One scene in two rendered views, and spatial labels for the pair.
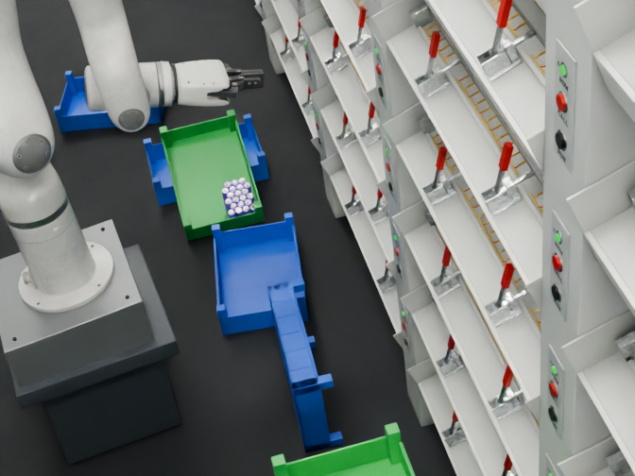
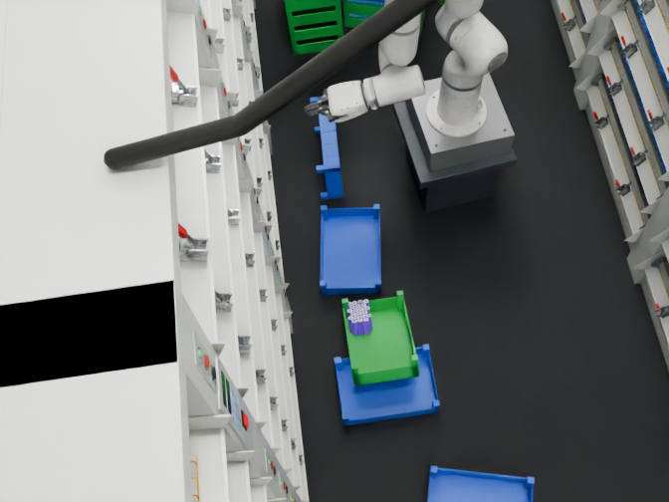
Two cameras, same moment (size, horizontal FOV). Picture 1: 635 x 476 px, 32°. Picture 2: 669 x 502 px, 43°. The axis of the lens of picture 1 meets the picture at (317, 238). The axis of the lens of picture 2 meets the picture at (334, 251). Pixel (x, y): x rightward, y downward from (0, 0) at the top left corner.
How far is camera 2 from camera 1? 3.30 m
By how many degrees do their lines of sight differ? 74
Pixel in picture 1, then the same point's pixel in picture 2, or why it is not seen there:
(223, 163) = (369, 356)
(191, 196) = (398, 334)
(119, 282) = (421, 101)
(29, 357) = not seen: hidden behind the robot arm
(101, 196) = (478, 375)
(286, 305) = (329, 150)
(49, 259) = not seen: hidden behind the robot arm
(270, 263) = (342, 269)
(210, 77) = (338, 89)
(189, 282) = (402, 264)
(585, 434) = not seen: outside the picture
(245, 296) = (362, 243)
